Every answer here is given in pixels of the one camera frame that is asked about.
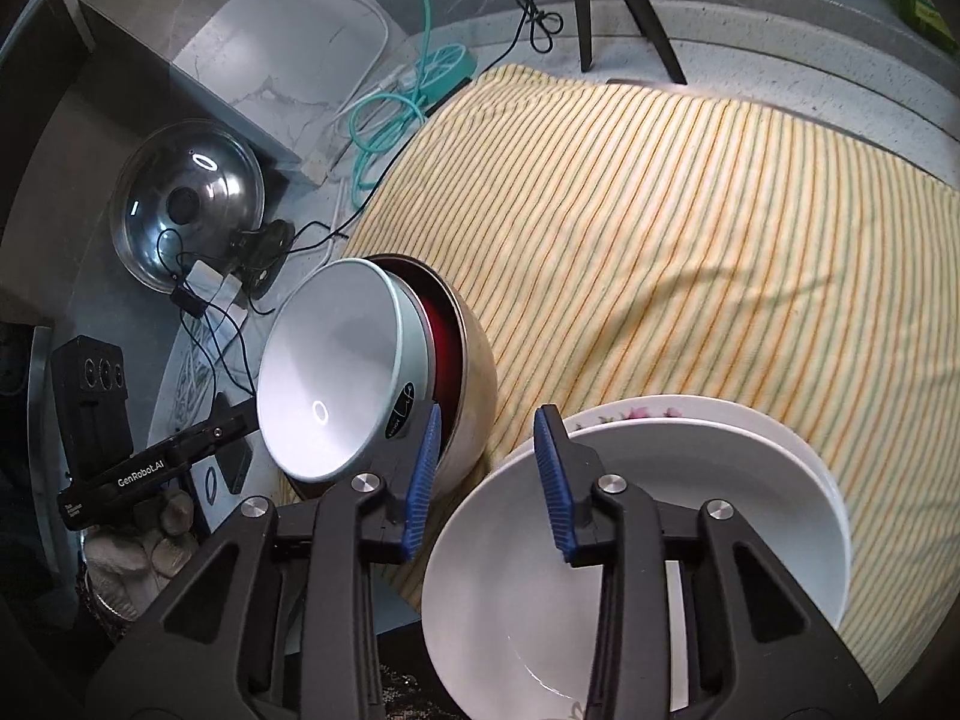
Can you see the black device with cables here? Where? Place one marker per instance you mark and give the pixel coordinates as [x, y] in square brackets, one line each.
[217, 295]

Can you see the light green ceramic bowl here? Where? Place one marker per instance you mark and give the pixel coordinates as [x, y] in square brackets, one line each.
[350, 353]

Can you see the large steel bowl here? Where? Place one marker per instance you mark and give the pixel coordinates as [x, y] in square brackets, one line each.
[475, 411]

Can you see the pink flower deep plate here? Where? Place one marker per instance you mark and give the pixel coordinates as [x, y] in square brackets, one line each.
[711, 410]

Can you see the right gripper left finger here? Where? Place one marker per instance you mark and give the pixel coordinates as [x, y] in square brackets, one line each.
[273, 617]

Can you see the striped yellow towel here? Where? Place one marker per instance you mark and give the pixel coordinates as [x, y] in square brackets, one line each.
[616, 241]

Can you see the red steel small bowl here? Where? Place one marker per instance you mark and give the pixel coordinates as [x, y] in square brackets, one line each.
[437, 302]

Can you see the glass pot lid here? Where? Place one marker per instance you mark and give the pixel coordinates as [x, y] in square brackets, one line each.
[196, 177]

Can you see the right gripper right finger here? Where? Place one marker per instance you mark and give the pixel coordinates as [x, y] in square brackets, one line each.
[698, 618]

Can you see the white plate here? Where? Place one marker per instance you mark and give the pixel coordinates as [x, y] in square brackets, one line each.
[510, 626]

